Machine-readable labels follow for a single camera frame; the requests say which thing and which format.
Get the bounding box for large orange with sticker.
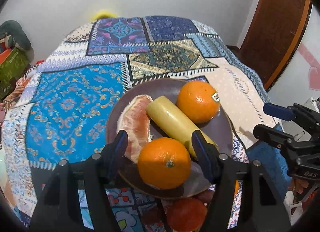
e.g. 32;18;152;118
137;138;191;190

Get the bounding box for yellow corn piece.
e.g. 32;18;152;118
146;96;219;159

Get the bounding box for dark red grape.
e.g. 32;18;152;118
196;190;214;203

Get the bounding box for red tomato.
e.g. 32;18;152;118
167;198;207;231

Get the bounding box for orange on plate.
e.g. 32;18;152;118
176;81;220;124

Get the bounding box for patchwork patterned bedspread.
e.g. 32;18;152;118
1;16;279;228

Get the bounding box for brown wooden door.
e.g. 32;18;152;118
240;0;311;89

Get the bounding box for peeled pomelo segment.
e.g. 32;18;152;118
117;94;153;164

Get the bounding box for green patterned box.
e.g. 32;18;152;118
0;47;29;99

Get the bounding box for red orange boxes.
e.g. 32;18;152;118
0;42;12;64

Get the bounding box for dark green plush toy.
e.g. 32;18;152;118
1;20;31;51

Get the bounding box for yellow plush toy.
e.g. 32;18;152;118
91;10;117;21

